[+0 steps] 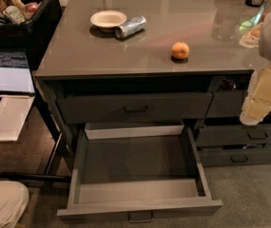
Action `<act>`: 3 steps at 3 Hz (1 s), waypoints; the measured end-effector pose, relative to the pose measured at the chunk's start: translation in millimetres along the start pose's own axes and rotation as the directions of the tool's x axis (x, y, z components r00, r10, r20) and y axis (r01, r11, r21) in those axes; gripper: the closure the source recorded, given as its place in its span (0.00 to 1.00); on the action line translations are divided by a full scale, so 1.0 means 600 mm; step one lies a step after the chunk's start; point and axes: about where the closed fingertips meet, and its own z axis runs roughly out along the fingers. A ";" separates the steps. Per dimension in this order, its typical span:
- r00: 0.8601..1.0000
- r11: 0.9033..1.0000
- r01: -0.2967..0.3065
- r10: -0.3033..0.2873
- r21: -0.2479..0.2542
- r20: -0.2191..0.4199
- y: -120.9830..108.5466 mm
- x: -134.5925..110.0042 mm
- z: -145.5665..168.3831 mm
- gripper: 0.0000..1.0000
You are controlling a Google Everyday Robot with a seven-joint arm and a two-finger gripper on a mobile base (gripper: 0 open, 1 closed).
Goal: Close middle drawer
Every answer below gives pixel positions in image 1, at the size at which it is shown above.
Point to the black metal stand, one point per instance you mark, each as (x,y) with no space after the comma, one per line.
(50,163)

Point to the silver blue drink can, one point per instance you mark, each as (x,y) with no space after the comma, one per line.
(130,27)

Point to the white paper sheet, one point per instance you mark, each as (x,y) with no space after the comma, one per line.
(14,110)

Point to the beige trouser knee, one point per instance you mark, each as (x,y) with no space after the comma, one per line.
(14,199)

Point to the snack bags in drawer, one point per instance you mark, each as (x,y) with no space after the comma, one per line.
(232,83)

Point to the white paper bowl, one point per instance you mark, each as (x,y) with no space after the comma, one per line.
(107,20)

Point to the open laptop computer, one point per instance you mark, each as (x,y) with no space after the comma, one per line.
(15,76)

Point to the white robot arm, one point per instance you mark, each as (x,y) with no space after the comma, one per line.
(257,104)

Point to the black bin with snacks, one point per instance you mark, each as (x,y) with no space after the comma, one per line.
(33,36)

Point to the orange fruit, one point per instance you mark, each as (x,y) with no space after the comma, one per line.
(180,50)

